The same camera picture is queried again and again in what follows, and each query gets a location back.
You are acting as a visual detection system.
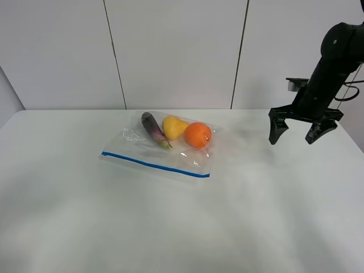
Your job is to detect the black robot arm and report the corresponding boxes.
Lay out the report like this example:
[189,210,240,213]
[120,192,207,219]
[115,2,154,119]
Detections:
[268,23,363,145]

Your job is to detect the yellow pear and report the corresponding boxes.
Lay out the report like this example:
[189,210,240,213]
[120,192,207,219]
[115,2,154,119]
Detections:
[162,115,189,140]

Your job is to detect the clear zip bag blue seal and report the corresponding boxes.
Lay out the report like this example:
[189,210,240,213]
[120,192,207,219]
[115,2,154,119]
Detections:
[101,110,220,179]

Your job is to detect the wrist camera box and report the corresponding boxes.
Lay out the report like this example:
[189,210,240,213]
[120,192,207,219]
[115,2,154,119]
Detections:
[286,78,309,92]

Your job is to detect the orange fruit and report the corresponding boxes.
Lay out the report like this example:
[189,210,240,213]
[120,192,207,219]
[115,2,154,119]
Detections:
[184,122,212,148]

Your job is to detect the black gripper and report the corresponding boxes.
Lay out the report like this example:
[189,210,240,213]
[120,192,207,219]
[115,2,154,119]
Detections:
[268,81,343,145]

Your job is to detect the purple eggplant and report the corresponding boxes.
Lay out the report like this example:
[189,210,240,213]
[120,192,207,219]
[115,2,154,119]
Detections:
[141,112,173,150]

